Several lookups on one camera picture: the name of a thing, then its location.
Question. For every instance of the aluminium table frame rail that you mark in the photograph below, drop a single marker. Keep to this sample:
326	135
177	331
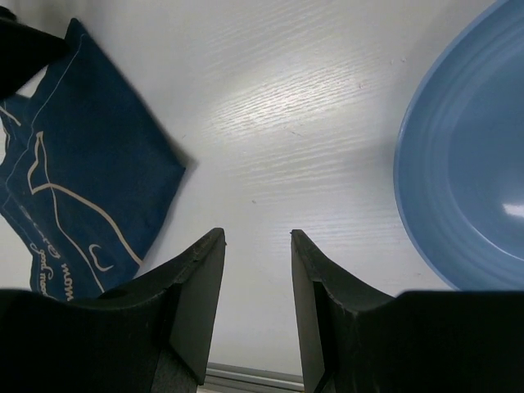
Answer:
228	378

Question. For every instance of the light blue plastic plate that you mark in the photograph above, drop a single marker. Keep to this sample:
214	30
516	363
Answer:
458	168

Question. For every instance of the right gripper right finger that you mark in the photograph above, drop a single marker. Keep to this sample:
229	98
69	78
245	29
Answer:
355	338

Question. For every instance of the navy whale placemat cloth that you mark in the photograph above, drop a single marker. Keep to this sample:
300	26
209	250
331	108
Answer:
88	176

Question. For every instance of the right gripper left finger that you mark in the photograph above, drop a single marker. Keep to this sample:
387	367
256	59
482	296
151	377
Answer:
152	334

